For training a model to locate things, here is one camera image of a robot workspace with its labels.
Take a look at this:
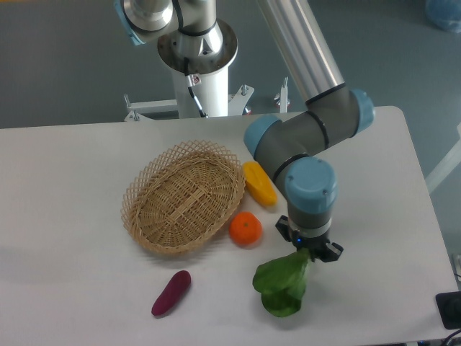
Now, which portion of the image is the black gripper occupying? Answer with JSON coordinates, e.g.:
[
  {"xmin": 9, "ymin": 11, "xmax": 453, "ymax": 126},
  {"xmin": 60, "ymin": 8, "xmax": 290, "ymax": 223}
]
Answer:
[{"xmin": 275, "ymin": 215, "xmax": 344, "ymax": 262}]

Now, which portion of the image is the orange tangerine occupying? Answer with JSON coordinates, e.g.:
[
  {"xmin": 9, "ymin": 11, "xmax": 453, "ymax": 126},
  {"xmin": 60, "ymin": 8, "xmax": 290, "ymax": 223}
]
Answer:
[{"xmin": 228, "ymin": 211, "xmax": 263, "ymax": 246}]

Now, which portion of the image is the purple sweet potato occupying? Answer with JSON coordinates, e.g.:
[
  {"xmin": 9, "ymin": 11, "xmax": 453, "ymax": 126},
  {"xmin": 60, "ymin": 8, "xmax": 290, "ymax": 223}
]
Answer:
[{"xmin": 151, "ymin": 270, "xmax": 192, "ymax": 317}]

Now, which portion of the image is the woven wicker basket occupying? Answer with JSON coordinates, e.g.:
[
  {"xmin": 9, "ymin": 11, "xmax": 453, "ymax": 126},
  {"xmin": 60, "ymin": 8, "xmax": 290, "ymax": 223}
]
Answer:
[{"xmin": 121, "ymin": 141, "xmax": 246, "ymax": 255}]

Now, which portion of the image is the green bok choy vegetable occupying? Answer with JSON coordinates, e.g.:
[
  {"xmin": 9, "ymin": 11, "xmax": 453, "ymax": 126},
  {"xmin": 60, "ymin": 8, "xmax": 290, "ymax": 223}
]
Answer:
[{"xmin": 252, "ymin": 249, "xmax": 310, "ymax": 318}]

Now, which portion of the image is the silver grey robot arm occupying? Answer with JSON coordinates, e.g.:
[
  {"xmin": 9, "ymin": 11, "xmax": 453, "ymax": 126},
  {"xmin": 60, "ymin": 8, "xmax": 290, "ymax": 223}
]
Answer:
[{"xmin": 115, "ymin": 1, "xmax": 375, "ymax": 262}]

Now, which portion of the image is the yellow mango slice toy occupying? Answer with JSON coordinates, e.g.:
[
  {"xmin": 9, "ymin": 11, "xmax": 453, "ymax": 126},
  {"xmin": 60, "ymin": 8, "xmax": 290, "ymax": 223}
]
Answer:
[{"xmin": 243, "ymin": 161, "xmax": 277, "ymax": 207}]

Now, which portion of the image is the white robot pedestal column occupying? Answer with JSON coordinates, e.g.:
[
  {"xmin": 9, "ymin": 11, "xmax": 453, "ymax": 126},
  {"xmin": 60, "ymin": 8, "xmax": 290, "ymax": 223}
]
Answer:
[{"xmin": 171, "ymin": 67, "xmax": 228, "ymax": 119}]

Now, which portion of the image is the black device at table edge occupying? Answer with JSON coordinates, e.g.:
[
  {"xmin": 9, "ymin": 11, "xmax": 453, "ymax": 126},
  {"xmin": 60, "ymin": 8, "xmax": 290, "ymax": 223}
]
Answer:
[{"xmin": 435, "ymin": 291, "xmax": 460, "ymax": 330}]

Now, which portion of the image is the black cable on pedestal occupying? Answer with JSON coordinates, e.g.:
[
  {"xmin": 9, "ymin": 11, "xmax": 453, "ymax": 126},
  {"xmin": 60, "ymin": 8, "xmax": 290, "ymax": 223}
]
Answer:
[{"xmin": 182, "ymin": 56, "xmax": 209, "ymax": 118}]

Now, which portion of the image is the white bracket at right edge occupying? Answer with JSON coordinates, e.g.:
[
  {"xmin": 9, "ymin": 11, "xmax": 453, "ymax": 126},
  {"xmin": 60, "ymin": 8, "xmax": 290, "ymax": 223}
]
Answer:
[{"xmin": 452, "ymin": 254, "xmax": 461, "ymax": 284}]

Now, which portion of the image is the blue plastic bag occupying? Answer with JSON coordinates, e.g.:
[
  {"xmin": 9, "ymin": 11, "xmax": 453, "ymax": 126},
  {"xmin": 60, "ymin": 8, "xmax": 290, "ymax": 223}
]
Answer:
[{"xmin": 425, "ymin": 0, "xmax": 460, "ymax": 34}]

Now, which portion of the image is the white pedestal base frame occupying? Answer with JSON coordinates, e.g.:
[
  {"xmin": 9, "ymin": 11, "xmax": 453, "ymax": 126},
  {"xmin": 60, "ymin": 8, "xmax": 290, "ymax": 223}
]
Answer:
[{"xmin": 123, "ymin": 76, "xmax": 292, "ymax": 122}]

